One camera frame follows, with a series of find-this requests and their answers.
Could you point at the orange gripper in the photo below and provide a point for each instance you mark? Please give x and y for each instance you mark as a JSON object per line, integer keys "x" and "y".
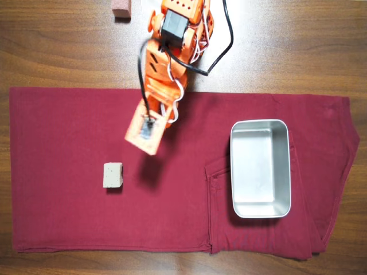
{"x": 159, "y": 101}

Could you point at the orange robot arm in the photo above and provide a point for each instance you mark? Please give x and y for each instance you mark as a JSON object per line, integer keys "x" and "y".
{"x": 156, "y": 61}

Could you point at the beige foam cube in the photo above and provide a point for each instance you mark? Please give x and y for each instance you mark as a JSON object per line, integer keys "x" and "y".
{"x": 112, "y": 174}

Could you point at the pink foam block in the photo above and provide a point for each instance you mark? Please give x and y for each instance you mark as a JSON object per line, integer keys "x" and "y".
{"x": 121, "y": 10}

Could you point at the rectangular metal tray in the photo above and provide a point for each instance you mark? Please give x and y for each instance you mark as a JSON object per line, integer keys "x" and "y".
{"x": 259, "y": 169}

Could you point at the dark red cloth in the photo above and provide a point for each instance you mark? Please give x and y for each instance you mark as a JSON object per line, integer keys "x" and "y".
{"x": 71, "y": 217}

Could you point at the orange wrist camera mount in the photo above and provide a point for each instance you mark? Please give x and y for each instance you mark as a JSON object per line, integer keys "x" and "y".
{"x": 143, "y": 137}

